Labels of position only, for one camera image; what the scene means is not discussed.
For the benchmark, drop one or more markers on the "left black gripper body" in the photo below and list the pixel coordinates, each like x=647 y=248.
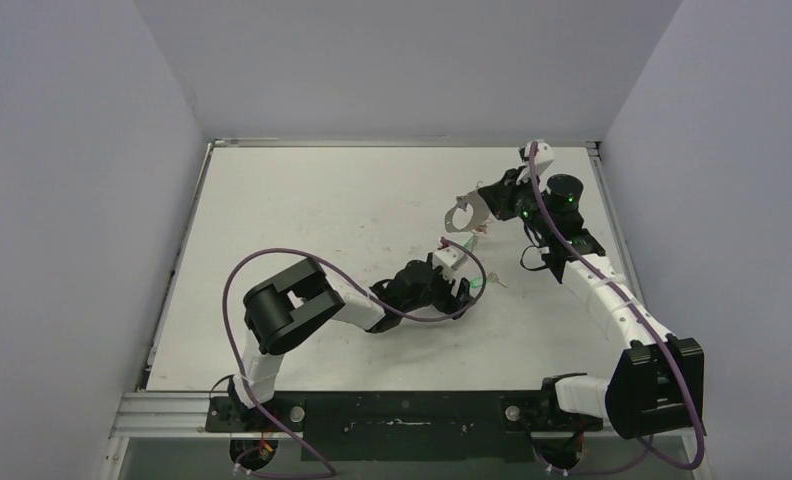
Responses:
x=439 y=294

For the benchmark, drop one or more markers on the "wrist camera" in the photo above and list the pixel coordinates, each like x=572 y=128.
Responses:
x=536 y=156
x=449 y=258

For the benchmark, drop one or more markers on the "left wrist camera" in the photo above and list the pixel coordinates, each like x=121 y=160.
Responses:
x=449 y=258

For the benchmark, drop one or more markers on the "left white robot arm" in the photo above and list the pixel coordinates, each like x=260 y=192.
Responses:
x=285 y=310

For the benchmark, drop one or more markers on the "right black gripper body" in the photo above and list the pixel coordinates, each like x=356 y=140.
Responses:
x=499 y=196

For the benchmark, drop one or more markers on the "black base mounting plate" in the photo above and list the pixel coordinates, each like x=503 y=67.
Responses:
x=434 y=426

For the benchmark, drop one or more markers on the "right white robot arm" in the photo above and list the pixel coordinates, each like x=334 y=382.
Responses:
x=658 y=382

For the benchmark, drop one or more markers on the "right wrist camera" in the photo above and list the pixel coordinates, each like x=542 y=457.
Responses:
x=536 y=156

